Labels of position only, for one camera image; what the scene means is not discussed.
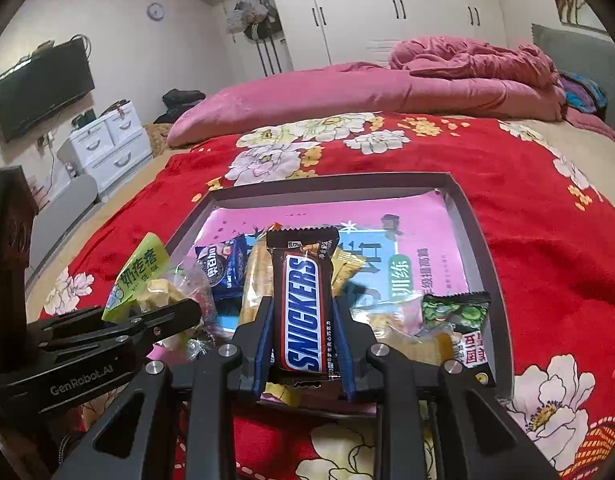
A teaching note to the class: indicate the white drawer cabinet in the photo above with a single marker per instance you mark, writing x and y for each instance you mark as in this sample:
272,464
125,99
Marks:
107,150

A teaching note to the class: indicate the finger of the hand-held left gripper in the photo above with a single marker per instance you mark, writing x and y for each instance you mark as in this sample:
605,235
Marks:
162,312
112,342

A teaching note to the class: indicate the black wall television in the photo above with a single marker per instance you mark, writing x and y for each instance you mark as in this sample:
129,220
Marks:
42,90

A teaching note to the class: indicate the crumpled pink quilt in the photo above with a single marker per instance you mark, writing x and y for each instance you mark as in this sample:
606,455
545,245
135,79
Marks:
462,60

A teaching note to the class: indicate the dark shallow cardboard box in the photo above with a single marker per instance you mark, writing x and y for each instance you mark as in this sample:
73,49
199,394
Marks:
472,270

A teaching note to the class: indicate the hanging bags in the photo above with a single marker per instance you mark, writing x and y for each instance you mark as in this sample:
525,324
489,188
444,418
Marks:
255,15

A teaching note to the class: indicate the purple teal clothes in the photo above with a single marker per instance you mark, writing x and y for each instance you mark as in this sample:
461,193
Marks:
582,92

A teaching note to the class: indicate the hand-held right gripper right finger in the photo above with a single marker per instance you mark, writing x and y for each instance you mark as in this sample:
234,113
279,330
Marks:
345,360

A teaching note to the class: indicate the pink pillow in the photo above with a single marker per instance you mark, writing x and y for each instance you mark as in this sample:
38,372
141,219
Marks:
312,95

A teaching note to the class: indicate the white wardrobe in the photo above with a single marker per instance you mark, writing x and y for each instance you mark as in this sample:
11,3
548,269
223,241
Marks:
367,5

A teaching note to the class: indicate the dark green snack packet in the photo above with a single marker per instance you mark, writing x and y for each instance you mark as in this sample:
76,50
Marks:
452,312

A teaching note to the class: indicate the clear candies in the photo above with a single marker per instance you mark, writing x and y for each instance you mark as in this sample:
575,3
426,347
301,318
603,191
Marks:
200,345

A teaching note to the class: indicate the yellow pastry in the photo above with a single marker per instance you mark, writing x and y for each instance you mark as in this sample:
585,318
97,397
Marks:
157,292

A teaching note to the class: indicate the red floral blanket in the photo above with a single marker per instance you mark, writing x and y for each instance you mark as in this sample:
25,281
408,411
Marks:
537,260

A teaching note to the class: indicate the blue cookie packet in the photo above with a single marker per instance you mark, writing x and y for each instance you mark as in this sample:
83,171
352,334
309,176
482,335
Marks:
222,270

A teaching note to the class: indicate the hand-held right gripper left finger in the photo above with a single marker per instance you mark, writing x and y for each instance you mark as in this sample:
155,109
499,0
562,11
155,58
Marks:
262,355

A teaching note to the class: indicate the orange white cracker packet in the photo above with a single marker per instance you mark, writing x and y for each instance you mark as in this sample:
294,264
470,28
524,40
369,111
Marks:
255,280

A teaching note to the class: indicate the brown floss ball clear wrapper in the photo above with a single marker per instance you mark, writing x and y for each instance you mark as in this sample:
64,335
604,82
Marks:
422,350

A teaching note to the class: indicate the grey quilted headboard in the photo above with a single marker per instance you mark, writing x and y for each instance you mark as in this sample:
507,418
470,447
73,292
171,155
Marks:
577,50

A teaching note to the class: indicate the brown knitted blanket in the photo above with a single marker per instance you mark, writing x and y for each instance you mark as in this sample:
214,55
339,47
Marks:
160,140

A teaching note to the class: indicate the yellow gold snack packet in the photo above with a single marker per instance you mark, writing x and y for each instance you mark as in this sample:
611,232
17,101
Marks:
347,272

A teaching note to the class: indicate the pink picture book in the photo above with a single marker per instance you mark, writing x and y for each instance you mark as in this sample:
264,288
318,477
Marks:
337,205

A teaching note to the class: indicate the dark clothes pile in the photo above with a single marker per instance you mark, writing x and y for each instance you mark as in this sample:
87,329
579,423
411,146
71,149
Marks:
180,102

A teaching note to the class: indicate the round wall clock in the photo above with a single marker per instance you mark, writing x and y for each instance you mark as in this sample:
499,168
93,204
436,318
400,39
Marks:
155,11

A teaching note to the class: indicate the brown chocolate bar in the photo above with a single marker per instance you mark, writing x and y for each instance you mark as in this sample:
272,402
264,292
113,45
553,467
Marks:
302,300

